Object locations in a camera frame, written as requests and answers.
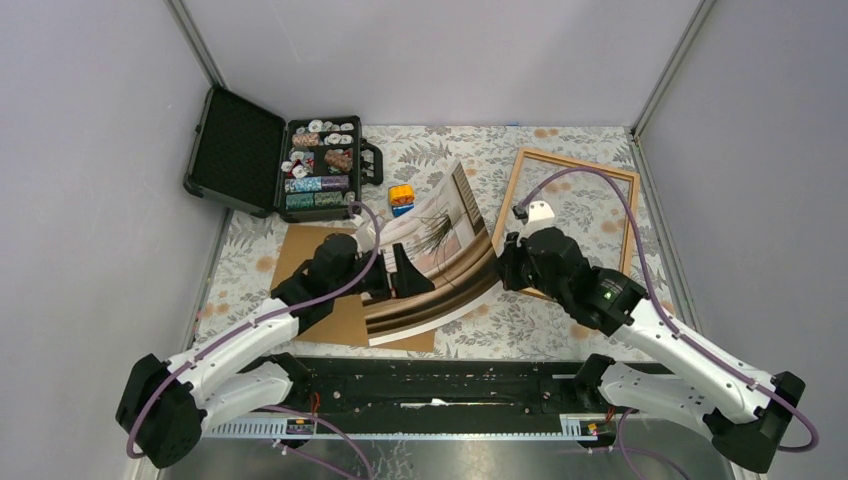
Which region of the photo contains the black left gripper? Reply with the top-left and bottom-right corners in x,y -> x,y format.
331,242 -> 434,300

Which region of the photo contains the photo print of window plant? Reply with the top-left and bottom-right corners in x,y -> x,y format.
365,161 -> 500,348

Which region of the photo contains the wooden picture frame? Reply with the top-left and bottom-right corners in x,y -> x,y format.
490,146 -> 643,303

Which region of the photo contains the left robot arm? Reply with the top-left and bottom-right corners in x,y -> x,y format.
115,234 -> 435,469

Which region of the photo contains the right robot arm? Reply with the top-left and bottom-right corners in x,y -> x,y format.
497,227 -> 805,474

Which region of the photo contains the brown cardboard backing board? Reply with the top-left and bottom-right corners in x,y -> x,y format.
270,224 -> 435,353

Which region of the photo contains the yellow and blue toy block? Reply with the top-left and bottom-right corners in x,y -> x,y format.
388,184 -> 416,218

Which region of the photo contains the purple poker chip stack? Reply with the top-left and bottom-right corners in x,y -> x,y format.
320,175 -> 350,191

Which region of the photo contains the cyan poker chip stack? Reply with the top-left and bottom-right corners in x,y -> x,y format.
284,177 -> 322,194

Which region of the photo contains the orange poker chip roll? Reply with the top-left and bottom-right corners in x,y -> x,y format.
324,150 -> 353,173

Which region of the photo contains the green poker chip stack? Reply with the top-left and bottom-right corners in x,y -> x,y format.
285,193 -> 315,211

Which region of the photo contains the black poker chip case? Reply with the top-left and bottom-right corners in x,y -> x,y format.
183,86 -> 383,223

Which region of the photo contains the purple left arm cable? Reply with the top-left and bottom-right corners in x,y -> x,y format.
125,201 -> 384,480

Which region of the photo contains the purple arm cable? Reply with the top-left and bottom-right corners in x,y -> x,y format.
516,166 -> 821,480
125,201 -> 384,480

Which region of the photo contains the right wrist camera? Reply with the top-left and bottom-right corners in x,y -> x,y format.
513,201 -> 555,238

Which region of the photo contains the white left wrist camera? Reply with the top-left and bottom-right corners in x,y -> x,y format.
352,223 -> 380,253

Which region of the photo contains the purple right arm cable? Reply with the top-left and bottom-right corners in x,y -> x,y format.
516,166 -> 821,480

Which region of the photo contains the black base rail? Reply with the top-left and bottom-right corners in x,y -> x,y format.
203,354 -> 628,445

